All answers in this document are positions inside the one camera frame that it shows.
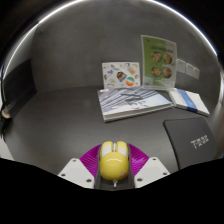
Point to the yellow and white computer mouse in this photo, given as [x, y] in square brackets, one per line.
[114, 160]

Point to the grey striped hardcover book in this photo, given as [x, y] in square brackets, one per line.
[132, 102]

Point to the black mouse pad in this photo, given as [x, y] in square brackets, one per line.
[192, 142]

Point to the white card with colourful stickers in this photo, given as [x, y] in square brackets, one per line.
[121, 74]

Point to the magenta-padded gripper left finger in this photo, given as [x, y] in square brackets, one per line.
[81, 167]

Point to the green menu sign stand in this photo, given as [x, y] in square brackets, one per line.
[158, 62]

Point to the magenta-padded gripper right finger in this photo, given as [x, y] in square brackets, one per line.
[146, 167]

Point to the white book with blue band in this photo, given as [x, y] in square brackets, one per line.
[188, 101]

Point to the white wall socket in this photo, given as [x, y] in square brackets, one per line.
[189, 69]
[196, 72]
[181, 65]

